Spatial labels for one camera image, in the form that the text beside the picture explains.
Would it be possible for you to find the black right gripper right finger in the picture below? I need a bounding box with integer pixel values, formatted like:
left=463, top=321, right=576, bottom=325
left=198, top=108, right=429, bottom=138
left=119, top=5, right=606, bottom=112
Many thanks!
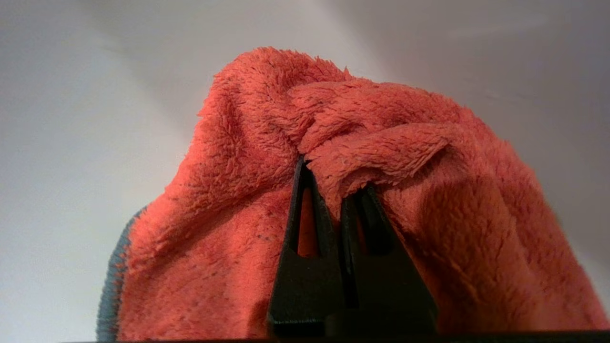
left=326, top=185, right=438, bottom=334

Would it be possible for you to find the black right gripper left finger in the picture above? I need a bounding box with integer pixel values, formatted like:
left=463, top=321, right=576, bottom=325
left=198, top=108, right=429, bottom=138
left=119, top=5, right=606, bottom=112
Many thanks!
left=267, top=157, right=345, bottom=337

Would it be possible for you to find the orange microfibre cleaning cloth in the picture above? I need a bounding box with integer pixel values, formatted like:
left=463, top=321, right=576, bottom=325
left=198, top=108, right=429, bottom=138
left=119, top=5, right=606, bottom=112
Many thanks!
left=95, top=46, right=610, bottom=341

